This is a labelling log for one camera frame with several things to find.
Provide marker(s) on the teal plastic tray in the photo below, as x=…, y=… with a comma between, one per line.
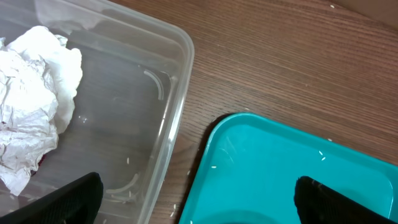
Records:
x=250, y=165

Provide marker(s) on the clear plastic bin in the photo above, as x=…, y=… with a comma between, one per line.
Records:
x=128, y=106

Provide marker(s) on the white napkin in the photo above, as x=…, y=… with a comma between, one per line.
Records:
x=27, y=127
x=62, y=68

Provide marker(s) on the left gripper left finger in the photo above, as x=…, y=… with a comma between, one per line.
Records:
x=77, y=203

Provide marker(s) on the red snack wrapper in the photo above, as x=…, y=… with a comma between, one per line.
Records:
x=33, y=172

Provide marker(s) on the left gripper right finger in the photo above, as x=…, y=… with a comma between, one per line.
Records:
x=319, y=204

